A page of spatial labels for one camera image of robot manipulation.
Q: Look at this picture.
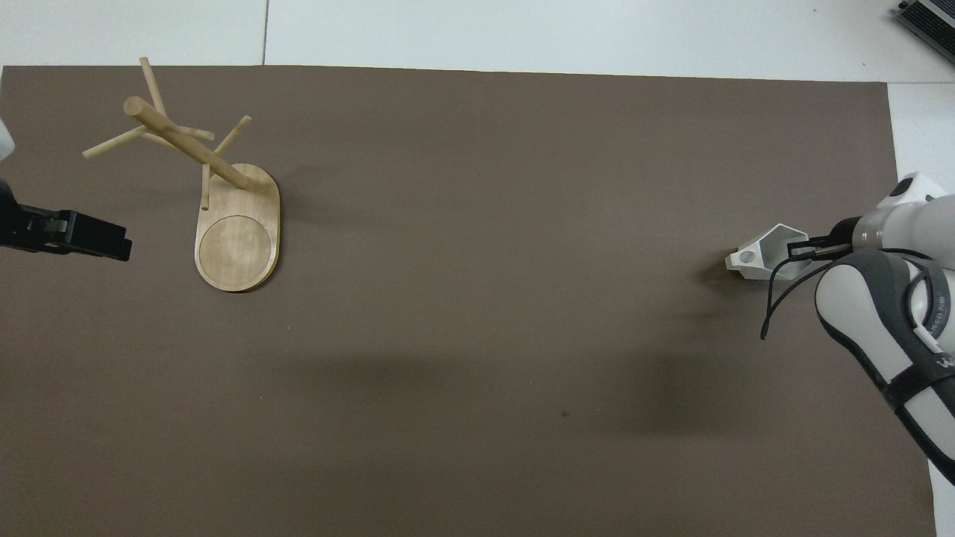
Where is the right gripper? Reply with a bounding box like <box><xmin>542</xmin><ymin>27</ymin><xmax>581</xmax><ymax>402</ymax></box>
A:
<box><xmin>787</xmin><ymin>216</ymin><xmax>864</xmax><ymax>260</ymax></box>

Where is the white angular cup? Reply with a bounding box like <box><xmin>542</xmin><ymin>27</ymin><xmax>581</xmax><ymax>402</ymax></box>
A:
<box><xmin>725</xmin><ymin>223</ymin><xmax>811</xmax><ymax>282</ymax></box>

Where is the wooden cup rack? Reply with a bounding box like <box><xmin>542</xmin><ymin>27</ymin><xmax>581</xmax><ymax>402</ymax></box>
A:
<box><xmin>82</xmin><ymin>57</ymin><xmax>281</xmax><ymax>293</ymax></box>

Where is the dark grey equipment box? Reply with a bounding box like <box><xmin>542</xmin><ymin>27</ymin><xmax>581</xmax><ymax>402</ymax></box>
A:
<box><xmin>895</xmin><ymin>0</ymin><xmax>955</xmax><ymax>45</ymax></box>

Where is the black cable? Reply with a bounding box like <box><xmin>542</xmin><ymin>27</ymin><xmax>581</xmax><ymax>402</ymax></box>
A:
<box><xmin>760</xmin><ymin>252</ymin><xmax>821</xmax><ymax>341</ymax></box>

